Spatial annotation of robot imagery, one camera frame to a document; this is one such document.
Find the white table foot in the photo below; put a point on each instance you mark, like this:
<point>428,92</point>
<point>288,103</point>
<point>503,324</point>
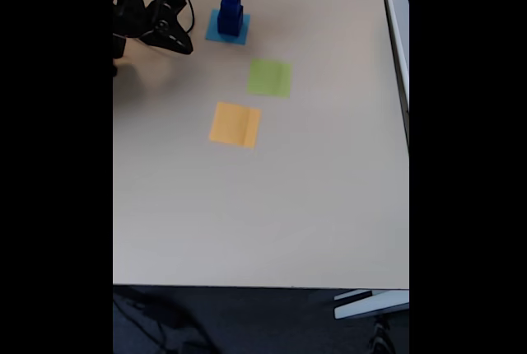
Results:
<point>370,304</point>

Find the green paper square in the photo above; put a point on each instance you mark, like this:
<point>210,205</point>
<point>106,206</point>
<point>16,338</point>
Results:
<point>269,78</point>

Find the blue paper square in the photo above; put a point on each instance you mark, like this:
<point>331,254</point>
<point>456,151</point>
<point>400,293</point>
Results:
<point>212,33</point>

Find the large blue cube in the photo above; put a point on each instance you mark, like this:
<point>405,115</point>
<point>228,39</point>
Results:
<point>229,24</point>

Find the orange paper square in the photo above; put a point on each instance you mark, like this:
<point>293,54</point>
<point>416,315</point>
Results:
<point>234,125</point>

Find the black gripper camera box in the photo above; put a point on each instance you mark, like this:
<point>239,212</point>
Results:
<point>178,0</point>

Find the white neighbouring desk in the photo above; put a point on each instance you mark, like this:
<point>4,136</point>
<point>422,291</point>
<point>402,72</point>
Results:
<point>401,41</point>

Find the medium blue cube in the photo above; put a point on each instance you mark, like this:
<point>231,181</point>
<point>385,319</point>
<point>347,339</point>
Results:
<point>231,9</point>

